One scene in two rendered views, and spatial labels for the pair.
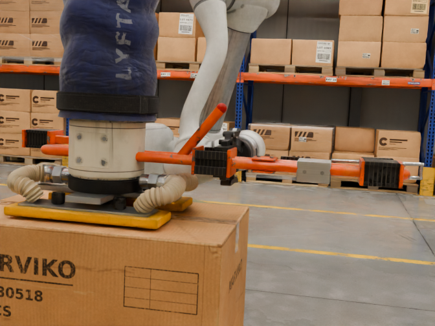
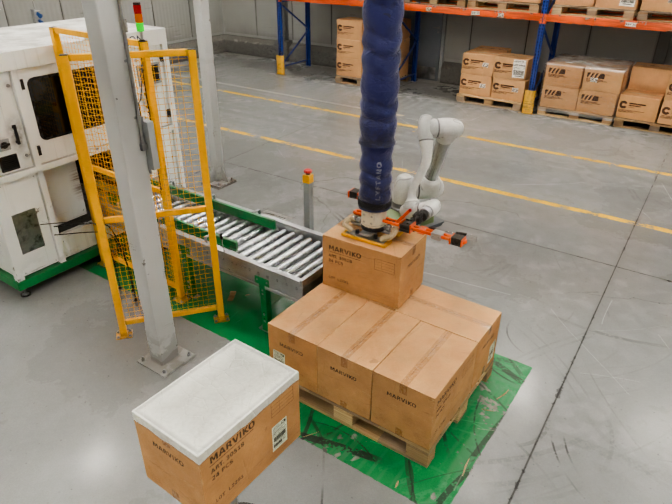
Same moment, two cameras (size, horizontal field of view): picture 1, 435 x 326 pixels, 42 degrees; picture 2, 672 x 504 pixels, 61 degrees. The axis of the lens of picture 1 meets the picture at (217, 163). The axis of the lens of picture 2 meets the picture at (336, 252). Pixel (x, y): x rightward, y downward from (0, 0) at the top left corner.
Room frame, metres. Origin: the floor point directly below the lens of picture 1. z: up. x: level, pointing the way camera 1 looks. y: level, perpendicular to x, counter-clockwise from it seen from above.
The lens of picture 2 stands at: (-2.06, -0.77, 2.76)
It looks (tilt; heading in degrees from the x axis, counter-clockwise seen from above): 29 degrees down; 21
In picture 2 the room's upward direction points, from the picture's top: straight up
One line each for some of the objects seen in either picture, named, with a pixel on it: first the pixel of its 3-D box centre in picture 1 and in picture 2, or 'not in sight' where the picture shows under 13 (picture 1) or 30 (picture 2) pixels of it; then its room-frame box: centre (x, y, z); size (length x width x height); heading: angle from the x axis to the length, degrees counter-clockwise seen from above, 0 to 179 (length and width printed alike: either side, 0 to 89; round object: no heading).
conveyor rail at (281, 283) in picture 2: not in sight; (189, 246); (1.33, 1.83, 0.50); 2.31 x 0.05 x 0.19; 76
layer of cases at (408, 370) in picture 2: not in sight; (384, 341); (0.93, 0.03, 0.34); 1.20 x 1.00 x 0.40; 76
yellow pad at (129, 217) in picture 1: (88, 206); (366, 235); (1.19, 0.27, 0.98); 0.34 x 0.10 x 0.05; 79
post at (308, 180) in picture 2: not in sight; (308, 228); (2.00, 1.05, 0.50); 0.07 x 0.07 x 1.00; 76
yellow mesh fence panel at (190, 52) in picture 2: not in sight; (154, 206); (0.91, 1.76, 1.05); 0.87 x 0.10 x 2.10; 128
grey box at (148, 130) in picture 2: not in sight; (143, 142); (0.66, 1.55, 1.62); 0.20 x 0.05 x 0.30; 76
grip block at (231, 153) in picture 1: (214, 160); (407, 225); (1.23, 0.01, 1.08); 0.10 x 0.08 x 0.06; 169
